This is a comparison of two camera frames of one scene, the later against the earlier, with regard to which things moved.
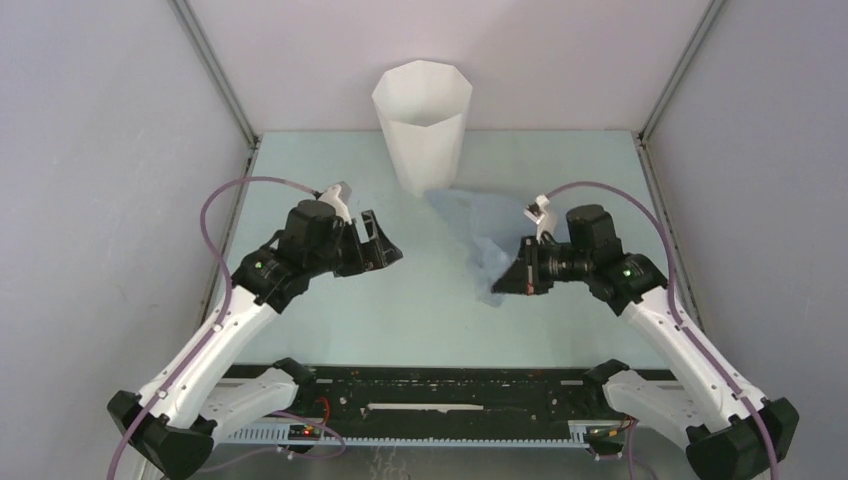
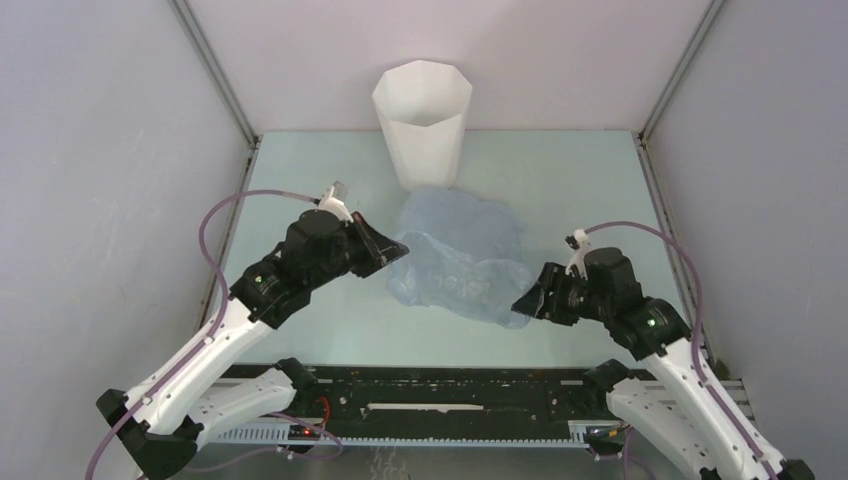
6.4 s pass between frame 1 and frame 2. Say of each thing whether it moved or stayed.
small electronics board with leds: stayed
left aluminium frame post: stayed
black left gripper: stayed
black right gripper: moved
